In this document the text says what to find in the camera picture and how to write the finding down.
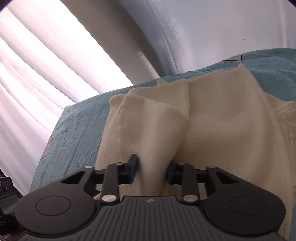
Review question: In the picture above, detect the cream knit sweater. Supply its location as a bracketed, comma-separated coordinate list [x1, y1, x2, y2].
[95, 65, 295, 237]

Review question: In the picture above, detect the teal printed bed sheet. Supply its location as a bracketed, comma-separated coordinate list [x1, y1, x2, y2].
[30, 48, 295, 191]

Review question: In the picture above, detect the white sheer curtain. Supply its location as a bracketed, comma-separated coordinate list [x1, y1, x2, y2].
[1, 1, 177, 194]

